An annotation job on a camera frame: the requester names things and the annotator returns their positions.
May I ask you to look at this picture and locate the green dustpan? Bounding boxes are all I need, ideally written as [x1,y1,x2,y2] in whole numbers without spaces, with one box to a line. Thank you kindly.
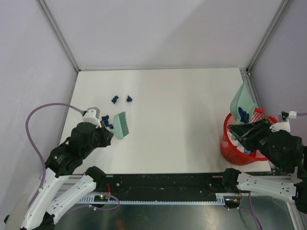
[230,81,256,124]

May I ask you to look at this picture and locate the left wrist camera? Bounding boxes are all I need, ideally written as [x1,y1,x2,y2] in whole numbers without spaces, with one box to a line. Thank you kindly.
[83,107,102,127]

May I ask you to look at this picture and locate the white cable duct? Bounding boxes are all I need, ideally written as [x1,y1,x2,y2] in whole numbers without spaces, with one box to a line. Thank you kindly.
[76,193,241,206]

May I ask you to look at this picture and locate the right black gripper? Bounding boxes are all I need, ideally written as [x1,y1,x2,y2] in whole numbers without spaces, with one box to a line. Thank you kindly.
[225,116,285,171]

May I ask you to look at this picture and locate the left aluminium frame post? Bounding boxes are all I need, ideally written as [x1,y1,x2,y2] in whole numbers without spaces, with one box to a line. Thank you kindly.
[36,0,80,73]

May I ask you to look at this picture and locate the blue paper scrap large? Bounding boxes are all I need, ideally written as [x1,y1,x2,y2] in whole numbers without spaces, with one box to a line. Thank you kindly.
[238,107,249,124]

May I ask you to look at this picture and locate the red mesh basket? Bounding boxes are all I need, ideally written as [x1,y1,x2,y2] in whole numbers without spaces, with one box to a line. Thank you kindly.
[220,113,268,166]

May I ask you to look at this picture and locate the blue paper scrap left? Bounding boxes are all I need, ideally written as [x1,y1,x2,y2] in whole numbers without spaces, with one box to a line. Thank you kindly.
[111,95,119,104]

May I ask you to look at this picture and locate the blue paper scrap middle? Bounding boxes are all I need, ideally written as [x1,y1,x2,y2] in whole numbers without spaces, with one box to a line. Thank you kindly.
[126,95,133,102]

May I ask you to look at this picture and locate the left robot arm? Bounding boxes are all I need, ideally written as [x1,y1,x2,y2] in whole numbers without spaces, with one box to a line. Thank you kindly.
[4,122,113,230]

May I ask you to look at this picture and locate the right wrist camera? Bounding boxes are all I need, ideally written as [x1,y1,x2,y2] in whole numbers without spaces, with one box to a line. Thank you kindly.
[270,111,297,132]

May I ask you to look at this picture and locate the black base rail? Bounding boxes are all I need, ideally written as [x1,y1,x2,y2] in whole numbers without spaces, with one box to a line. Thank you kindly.
[95,172,242,201]

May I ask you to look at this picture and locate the green hand brush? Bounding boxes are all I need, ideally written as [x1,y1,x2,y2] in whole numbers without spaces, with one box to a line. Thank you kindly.
[113,112,130,140]

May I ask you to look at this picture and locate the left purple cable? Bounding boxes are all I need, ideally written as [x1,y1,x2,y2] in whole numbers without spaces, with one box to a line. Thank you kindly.
[25,103,84,207]

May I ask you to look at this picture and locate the right aluminium frame post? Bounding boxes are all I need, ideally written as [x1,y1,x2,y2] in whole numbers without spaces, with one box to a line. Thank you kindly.
[246,0,293,73]

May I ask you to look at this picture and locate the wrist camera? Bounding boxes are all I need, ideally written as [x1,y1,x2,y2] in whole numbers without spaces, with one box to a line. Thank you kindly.
[270,111,297,132]
[83,107,102,127]

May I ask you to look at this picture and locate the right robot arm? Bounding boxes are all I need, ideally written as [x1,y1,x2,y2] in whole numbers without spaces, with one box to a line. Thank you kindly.
[221,118,307,213]

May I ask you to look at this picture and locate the blue paper scrap near brush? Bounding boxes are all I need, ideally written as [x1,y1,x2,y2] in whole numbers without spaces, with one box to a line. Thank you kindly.
[101,115,114,129]

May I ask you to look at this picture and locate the aluminium frame post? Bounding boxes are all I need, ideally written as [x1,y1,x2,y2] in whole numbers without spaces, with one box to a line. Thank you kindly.
[36,0,80,73]
[246,0,293,73]

